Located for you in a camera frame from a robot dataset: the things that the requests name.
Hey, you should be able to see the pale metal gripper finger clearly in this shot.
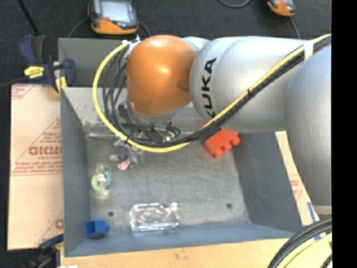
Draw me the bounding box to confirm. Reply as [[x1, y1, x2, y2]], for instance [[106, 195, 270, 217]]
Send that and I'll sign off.
[[112, 137, 132, 151], [109, 149, 142, 170]]

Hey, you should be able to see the grey metal bin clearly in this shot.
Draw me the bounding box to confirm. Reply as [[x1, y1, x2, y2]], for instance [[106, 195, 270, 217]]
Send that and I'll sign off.
[[57, 37, 307, 258]]

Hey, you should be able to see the clear plastic container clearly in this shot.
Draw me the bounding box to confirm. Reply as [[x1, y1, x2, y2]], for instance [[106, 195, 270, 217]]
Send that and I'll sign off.
[[128, 202, 180, 232]]

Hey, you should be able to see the small blue cup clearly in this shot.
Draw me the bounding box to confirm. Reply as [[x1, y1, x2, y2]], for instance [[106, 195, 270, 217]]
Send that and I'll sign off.
[[84, 219, 110, 238]]

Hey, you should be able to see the orange-red notched block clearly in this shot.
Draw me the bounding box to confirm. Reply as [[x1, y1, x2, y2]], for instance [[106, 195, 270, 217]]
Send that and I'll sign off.
[[203, 128, 242, 159]]

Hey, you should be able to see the brown cardboard board red print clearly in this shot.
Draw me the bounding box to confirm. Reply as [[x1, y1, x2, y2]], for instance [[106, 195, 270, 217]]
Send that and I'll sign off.
[[7, 83, 321, 251]]

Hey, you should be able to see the clear glass with green ring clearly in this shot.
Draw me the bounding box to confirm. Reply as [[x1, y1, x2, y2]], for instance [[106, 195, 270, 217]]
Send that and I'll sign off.
[[91, 162, 113, 198]]

